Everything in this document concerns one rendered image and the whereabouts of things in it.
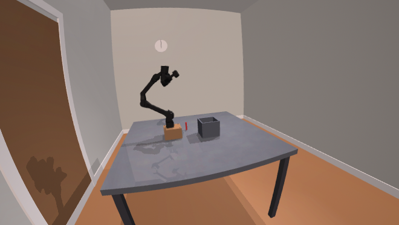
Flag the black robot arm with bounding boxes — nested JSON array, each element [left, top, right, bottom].
[[140, 66, 174, 129]]

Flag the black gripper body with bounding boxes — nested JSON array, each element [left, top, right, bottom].
[[162, 70, 180, 86]]

